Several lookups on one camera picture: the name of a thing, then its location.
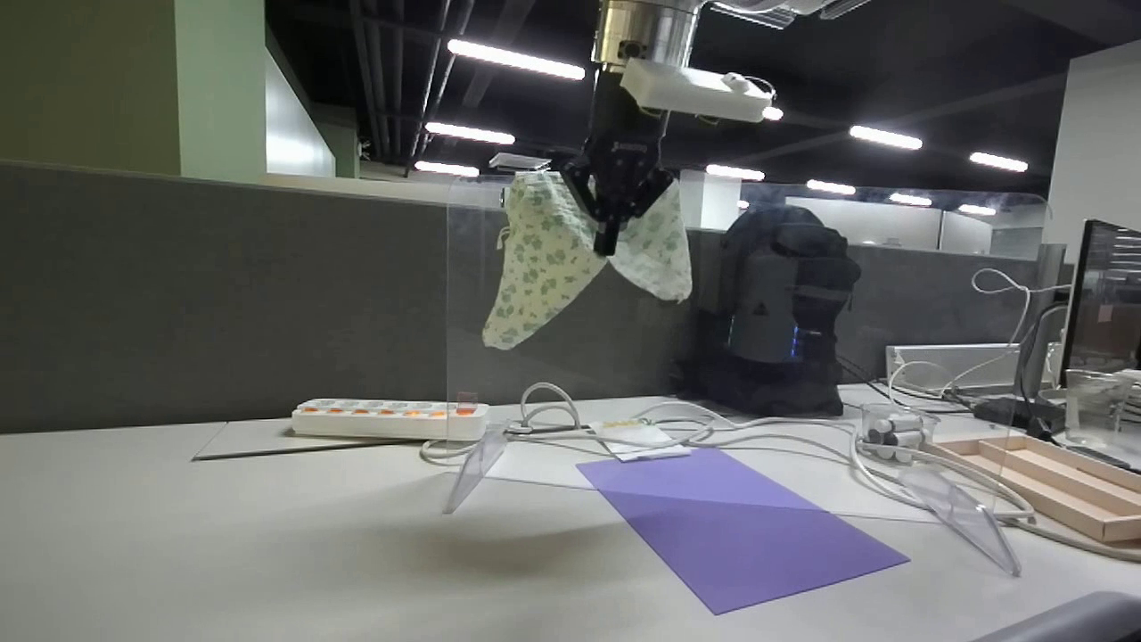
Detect grey cubicle partition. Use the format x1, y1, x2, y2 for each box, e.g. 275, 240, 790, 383
0, 161, 1074, 435

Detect green pillar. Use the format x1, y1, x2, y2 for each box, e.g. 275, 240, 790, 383
0, 0, 263, 181

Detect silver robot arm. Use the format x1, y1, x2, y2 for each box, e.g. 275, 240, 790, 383
561, 0, 708, 259

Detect black computer monitor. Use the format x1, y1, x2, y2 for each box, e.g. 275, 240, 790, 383
1061, 217, 1141, 385

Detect clear acrylic glass screen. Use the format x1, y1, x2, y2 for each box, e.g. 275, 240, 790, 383
439, 199, 1026, 583

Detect white plug adapters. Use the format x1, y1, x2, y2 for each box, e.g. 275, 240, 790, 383
861, 414, 931, 463

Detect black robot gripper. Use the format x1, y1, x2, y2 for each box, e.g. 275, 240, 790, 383
561, 71, 673, 259

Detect wooden tray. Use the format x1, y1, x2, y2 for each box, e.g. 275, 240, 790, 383
939, 435, 1141, 547

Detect purple paper sheet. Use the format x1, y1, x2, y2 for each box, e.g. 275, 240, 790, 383
582, 451, 907, 613

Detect white power strip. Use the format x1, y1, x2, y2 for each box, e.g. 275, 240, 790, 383
288, 399, 490, 444

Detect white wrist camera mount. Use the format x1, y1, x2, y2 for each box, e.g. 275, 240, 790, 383
622, 61, 777, 121

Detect white cable bundle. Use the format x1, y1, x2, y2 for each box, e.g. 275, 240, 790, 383
419, 380, 1039, 530

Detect black backpack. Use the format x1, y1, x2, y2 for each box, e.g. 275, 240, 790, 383
673, 209, 861, 419

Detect white green patterned towel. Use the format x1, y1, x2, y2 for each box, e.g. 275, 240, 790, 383
482, 171, 692, 351

